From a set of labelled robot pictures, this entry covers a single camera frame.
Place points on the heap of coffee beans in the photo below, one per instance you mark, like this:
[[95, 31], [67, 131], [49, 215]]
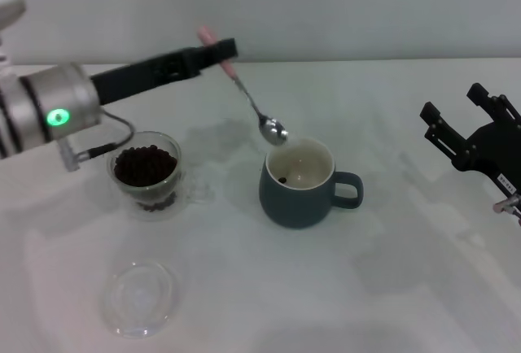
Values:
[[144, 166]]

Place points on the dark teal ceramic mug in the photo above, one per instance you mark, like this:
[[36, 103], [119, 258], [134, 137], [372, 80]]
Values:
[[293, 202]]

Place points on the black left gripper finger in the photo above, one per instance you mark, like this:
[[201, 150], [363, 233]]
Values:
[[213, 53]]

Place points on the double-wall glass cup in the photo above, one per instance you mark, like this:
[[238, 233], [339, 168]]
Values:
[[195, 190]]

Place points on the clear glass saucer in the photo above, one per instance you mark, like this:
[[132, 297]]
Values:
[[122, 320]]

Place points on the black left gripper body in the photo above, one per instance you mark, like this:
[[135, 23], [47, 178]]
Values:
[[142, 74]]

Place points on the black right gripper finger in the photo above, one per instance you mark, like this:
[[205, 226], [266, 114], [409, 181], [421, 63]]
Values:
[[496, 103], [441, 131]]

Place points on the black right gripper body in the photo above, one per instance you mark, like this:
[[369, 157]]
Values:
[[492, 145]]

